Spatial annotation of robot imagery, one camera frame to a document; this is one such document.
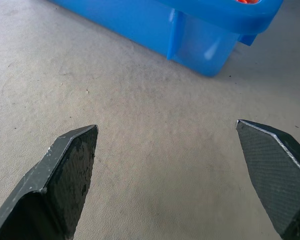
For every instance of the orange object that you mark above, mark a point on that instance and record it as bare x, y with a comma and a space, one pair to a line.
247, 1

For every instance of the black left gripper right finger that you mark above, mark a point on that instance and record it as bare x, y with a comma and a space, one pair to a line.
272, 172

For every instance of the blue plastic bin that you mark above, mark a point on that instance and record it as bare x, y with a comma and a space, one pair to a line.
190, 27

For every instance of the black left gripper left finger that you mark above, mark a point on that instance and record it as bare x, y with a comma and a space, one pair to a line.
65, 180

